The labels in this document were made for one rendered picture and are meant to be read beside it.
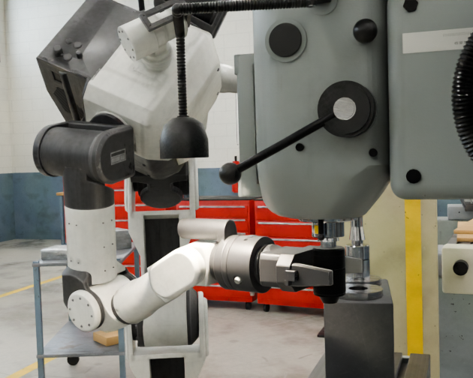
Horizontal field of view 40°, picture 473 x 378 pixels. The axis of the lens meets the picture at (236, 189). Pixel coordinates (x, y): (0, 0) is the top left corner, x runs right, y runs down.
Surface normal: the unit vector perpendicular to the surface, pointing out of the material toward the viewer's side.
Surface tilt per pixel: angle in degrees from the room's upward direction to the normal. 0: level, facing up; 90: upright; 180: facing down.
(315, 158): 90
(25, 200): 90
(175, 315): 81
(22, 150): 90
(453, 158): 90
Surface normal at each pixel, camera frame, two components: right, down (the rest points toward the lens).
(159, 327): 0.07, 0.21
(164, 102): 0.66, -0.07
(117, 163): 0.90, 0.11
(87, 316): -0.54, 0.19
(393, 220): -0.33, 0.06
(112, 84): 0.04, -0.50
